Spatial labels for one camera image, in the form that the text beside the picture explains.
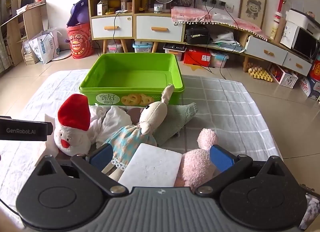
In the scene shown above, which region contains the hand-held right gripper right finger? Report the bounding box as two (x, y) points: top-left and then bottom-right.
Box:
(194, 145), (298, 196)

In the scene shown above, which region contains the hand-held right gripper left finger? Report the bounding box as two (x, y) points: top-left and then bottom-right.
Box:
(32, 144), (130, 196)

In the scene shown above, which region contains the pink plush toy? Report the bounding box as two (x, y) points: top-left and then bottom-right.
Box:
(174, 128), (222, 188)

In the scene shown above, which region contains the white plush with red hat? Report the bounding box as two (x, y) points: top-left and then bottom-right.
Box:
(54, 93), (92, 157)

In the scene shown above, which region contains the brown-headed doll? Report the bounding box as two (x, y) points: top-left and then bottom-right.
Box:
(89, 105), (144, 149)

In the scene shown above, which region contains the white foam block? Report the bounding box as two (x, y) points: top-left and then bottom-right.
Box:
(117, 143), (183, 188)

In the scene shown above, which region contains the grey-green knit toy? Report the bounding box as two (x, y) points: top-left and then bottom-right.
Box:
(152, 102), (198, 146)

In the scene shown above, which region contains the rabbit doll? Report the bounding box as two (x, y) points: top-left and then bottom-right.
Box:
(101, 84), (175, 181)

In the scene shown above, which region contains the green plastic box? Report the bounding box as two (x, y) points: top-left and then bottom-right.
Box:
(79, 53), (185, 107)

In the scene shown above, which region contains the grey checked blanket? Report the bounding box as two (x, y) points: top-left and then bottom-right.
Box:
(0, 69), (284, 222)

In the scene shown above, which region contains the white paper bag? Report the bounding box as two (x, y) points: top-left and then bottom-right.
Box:
(28, 28), (60, 65)

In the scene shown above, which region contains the yellow egg tray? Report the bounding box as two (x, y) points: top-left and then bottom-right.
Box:
(246, 62), (273, 82)

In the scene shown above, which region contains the clear box with colourful contents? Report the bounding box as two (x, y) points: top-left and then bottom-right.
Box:
(210, 51), (229, 68)

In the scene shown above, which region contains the white printed crate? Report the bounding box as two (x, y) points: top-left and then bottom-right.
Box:
(269, 63), (299, 90)

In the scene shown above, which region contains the red printed bucket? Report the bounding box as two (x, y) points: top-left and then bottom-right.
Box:
(66, 22), (94, 59)

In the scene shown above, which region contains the red cardboard box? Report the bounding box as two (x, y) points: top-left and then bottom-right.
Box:
(183, 48), (212, 67)

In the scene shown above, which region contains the wooden bookshelf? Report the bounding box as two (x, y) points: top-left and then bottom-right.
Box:
(0, 0), (48, 72)

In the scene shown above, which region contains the clear storage box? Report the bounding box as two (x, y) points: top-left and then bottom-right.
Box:
(107, 42), (125, 53)

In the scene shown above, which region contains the blue and red carton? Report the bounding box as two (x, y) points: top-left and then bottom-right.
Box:
(299, 75), (320, 101)

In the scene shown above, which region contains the large grey stand drawer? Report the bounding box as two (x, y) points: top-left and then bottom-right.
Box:
(244, 36), (288, 65)

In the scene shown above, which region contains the blue-lidded storage box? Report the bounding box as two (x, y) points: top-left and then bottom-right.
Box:
(132, 41), (153, 53)

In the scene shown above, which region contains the black flat device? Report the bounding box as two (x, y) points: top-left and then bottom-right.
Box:
(163, 43), (187, 55)

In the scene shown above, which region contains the small grey stand drawer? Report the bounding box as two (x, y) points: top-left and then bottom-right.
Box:
(282, 52), (313, 76)

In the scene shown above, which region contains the black bag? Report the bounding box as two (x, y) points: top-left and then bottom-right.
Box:
(185, 25), (210, 45)

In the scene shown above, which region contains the purple plush cushion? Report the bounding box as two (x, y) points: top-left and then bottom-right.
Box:
(66, 0), (89, 26)

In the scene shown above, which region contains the small white cabinet drawer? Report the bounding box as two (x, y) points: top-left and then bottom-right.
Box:
(91, 16), (133, 39)

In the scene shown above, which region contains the wide white cabinet drawer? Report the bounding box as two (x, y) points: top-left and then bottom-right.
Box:
(136, 16), (184, 42)

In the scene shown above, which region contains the white microwave oven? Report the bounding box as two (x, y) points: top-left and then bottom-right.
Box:
(279, 20), (320, 60)

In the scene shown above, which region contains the white and red bottle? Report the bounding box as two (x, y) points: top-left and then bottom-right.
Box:
(269, 11), (283, 40)

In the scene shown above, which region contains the pink patterned cloth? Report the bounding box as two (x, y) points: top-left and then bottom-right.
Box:
(171, 6), (268, 41)

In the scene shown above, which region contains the framed cartoon picture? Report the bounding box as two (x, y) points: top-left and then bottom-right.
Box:
(237, 0), (267, 30)

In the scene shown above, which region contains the white printer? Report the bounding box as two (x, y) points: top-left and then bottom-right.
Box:
(285, 9), (320, 35)

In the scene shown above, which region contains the black cable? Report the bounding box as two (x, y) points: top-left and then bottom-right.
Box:
(102, 12), (121, 56)

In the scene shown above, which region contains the wall socket strip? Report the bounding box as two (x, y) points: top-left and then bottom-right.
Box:
(202, 0), (234, 12)

